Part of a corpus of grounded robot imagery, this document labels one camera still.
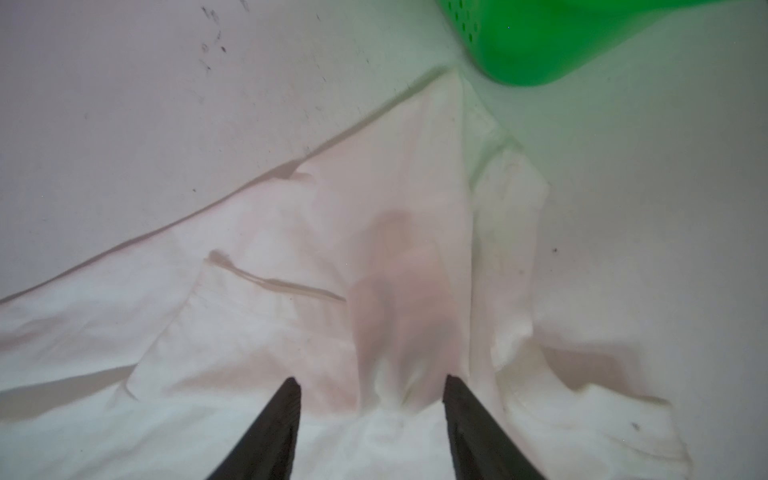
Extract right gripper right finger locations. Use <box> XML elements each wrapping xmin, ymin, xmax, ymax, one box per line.
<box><xmin>442</xmin><ymin>375</ymin><xmax>544</xmax><ymax>480</ymax></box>

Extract green plastic basket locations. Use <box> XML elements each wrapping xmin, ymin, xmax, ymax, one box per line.
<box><xmin>437</xmin><ymin>0</ymin><xmax>706</xmax><ymax>87</ymax></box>

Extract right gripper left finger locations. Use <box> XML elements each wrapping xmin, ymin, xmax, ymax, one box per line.
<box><xmin>208</xmin><ymin>377</ymin><xmax>301</xmax><ymax>480</ymax></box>

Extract white t shirt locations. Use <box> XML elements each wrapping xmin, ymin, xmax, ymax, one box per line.
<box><xmin>1</xmin><ymin>71</ymin><xmax>691</xmax><ymax>479</ymax></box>

